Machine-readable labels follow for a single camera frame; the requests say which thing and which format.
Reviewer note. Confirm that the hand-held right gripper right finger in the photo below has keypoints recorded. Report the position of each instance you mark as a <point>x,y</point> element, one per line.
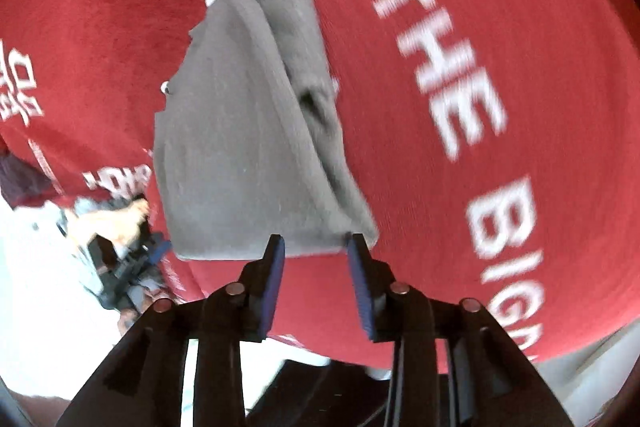
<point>361,282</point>

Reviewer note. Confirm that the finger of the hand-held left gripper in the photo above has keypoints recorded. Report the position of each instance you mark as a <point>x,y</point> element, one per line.
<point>160,252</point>

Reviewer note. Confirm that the peach cloth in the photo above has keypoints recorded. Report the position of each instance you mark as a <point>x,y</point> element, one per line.
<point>112,222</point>

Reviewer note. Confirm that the dark object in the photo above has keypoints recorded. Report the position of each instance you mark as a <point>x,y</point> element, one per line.
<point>325,392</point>

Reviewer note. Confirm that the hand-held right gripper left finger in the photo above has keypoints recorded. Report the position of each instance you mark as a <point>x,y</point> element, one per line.
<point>272,277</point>

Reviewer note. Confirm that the red printed blanket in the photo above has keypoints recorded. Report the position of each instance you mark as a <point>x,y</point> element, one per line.
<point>500,32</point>

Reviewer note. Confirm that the grey knit sweater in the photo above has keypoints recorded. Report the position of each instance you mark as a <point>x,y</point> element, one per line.
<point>240,157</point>

